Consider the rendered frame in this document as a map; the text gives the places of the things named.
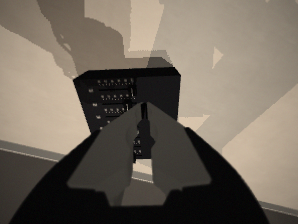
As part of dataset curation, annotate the black lighting desk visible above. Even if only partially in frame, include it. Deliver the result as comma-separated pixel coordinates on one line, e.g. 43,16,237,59
73,67,181,164

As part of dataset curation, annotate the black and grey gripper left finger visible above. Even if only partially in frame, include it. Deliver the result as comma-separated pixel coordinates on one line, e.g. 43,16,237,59
9,102,145,224

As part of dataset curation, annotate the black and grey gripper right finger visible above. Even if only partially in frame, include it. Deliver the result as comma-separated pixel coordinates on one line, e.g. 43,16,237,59
145,102,270,224

